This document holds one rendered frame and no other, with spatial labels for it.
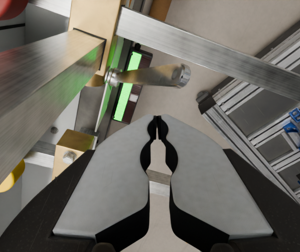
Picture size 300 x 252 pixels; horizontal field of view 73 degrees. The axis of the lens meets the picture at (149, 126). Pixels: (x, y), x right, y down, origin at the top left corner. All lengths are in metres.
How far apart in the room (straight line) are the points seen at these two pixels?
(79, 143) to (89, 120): 0.15
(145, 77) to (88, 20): 0.12
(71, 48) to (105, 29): 0.08
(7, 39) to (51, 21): 0.10
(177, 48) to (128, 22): 0.06
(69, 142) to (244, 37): 1.04
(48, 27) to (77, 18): 0.29
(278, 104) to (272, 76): 0.87
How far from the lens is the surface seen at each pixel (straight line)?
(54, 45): 0.18
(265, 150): 1.31
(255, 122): 1.17
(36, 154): 0.39
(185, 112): 1.27
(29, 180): 0.83
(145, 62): 0.43
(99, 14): 0.25
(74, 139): 0.37
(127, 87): 0.45
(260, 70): 0.30
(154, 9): 1.04
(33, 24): 0.56
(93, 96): 0.47
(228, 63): 0.28
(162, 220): 2.00
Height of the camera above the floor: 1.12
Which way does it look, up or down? 59 degrees down
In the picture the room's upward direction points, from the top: 178 degrees counter-clockwise
